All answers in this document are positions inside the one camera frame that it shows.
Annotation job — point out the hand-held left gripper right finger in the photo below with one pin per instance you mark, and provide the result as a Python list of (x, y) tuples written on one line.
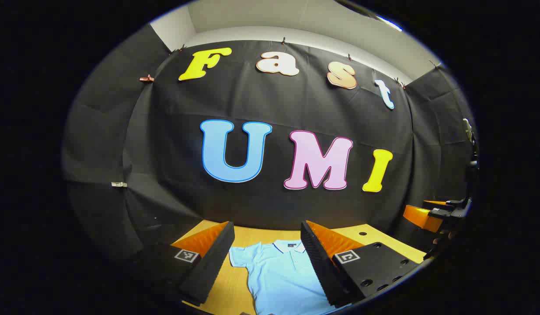
[(318, 267)]

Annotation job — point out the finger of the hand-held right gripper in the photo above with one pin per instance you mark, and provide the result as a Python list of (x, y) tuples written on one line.
[(438, 203), (420, 217)]

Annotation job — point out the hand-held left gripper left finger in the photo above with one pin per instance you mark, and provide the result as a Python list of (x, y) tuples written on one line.
[(213, 262)]

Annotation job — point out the light blue T-shirt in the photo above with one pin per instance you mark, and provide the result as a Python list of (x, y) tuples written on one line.
[(278, 280)]

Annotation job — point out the black backdrop cloth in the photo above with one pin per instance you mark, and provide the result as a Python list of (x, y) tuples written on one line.
[(165, 153)]

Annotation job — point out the white backdrop clip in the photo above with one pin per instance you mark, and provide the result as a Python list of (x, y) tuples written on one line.
[(119, 184)]

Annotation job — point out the ceiling light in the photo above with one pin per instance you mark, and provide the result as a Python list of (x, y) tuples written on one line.
[(390, 22)]

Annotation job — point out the orange backdrop clip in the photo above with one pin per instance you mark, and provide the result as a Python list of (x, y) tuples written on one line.
[(146, 79)]

